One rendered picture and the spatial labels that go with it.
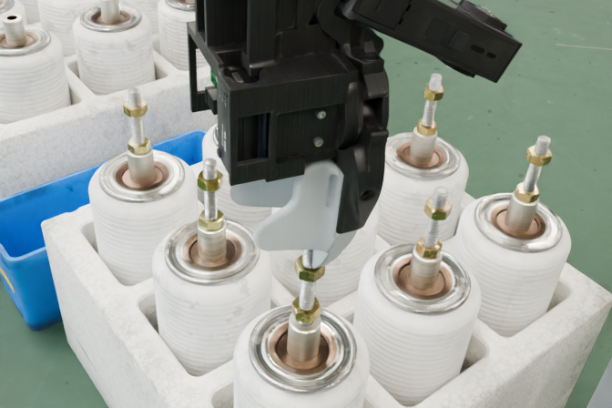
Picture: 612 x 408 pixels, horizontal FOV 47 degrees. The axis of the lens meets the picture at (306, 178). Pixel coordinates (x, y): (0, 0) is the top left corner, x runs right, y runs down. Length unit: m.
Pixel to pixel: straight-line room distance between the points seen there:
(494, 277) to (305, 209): 0.28
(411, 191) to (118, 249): 0.27
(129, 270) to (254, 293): 0.15
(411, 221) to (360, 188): 0.33
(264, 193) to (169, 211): 0.22
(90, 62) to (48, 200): 0.18
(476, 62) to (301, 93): 0.10
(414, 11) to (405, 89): 0.97
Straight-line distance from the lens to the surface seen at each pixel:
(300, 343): 0.48
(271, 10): 0.31
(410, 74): 1.36
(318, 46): 0.34
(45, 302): 0.84
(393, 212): 0.68
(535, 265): 0.61
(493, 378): 0.61
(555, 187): 1.14
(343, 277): 0.63
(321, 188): 0.37
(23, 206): 0.88
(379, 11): 0.33
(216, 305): 0.54
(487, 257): 0.61
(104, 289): 0.65
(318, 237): 0.40
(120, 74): 0.92
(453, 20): 0.35
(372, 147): 0.34
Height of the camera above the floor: 0.64
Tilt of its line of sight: 37 degrees down
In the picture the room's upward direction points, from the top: 4 degrees clockwise
